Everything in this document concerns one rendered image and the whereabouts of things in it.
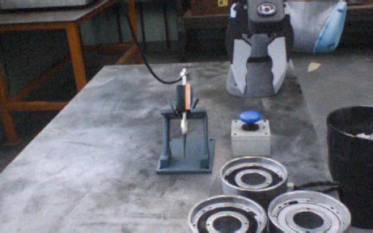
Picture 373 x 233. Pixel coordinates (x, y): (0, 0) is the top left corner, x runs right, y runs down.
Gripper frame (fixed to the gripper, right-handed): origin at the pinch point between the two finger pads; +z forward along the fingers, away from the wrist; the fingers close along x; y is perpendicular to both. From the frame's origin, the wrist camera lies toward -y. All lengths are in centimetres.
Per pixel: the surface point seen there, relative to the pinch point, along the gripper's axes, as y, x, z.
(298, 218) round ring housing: -14.2, -4.8, 14.3
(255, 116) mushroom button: 8.8, 0.5, 8.9
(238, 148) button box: 6.5, 3.7, 14.3
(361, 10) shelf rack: 329, -94, 53
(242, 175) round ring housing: -4.6, 3.0, 13.4
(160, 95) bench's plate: 40.3, 24.4, 16.3
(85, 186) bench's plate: -3.5, 30.1, 16.2
